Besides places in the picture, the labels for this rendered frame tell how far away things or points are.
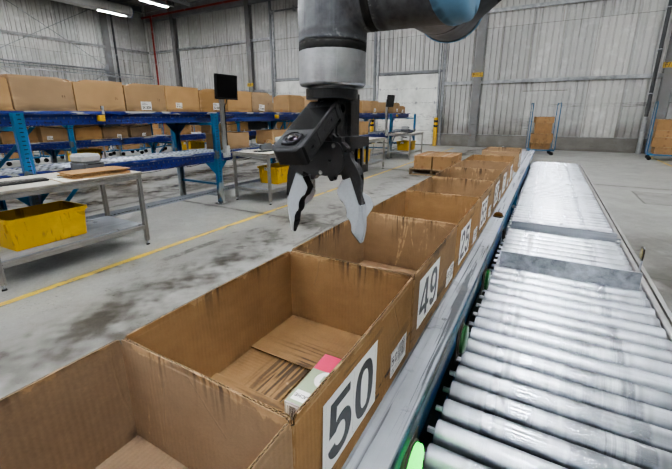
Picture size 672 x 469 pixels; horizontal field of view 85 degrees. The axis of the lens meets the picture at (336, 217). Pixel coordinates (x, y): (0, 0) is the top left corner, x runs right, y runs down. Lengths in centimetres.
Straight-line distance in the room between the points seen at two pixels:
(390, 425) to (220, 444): 25
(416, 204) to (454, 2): 113
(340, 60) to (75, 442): 59
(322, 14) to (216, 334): 54
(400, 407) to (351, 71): 51
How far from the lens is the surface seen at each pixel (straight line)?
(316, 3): 51
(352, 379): 53
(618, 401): 108
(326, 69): 49
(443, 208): 149
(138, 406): 65
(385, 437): 63
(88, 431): 64
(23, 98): 507
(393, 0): 48
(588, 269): 167
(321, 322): 87
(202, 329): 70
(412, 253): 114
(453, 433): 86
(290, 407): 64
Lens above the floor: 135
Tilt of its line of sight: 16 degrees down
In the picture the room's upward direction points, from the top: straight up
